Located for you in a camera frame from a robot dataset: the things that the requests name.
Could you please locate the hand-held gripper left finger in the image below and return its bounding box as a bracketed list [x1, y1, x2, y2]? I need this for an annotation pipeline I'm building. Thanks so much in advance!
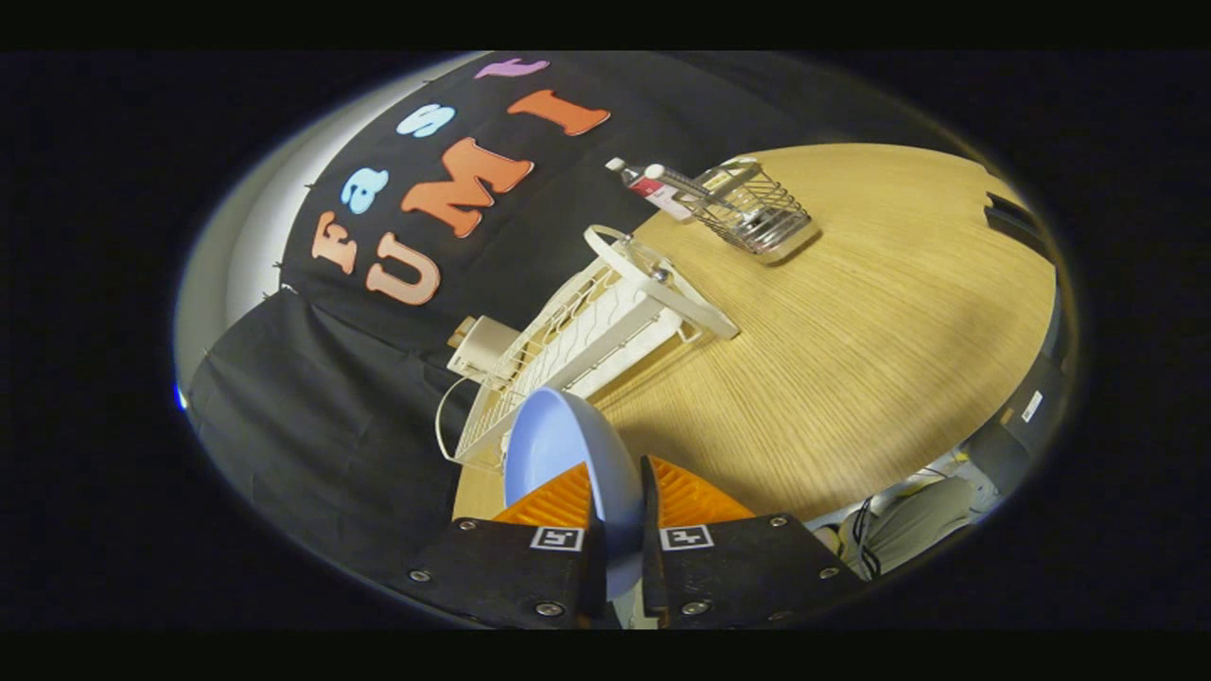
[393, 462, 606, 630]

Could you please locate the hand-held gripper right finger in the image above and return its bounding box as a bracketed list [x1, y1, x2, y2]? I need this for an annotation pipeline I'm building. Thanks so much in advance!
[641, 455, 867, 630]

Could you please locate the blue plate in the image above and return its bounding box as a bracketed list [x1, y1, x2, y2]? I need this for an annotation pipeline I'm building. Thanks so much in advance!
[503, 386, 646, 602]

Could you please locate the white wire dish rack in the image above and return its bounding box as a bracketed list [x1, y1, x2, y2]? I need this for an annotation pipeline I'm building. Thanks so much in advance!
[435, 224, 741, 474]

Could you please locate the metal wire basket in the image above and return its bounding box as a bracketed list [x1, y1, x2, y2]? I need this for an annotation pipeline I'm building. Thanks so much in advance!
[693, 157, 822, 266]

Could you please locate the grey bag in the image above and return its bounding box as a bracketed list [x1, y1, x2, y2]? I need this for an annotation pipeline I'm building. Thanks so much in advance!
[866, 476, 975, 568]

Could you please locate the white toaster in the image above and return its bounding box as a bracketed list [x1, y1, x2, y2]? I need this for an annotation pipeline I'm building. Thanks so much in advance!
[447, 315, 523, 384]

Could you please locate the black backdrop cloth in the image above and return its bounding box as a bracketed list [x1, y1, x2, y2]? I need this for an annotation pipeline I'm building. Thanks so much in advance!
[184, 52, 947, 578]

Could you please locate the dark grey box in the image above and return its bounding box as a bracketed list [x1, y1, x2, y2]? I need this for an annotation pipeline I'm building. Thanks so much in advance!
[965, 322, 1075, 493]

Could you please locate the clear bottle with red label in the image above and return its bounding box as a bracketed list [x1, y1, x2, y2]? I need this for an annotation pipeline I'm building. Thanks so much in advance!
[605, 157, 706, 223]

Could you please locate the dark furniture piece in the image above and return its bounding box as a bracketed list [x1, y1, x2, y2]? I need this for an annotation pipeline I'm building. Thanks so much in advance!
[984, 192, 1053, 261]

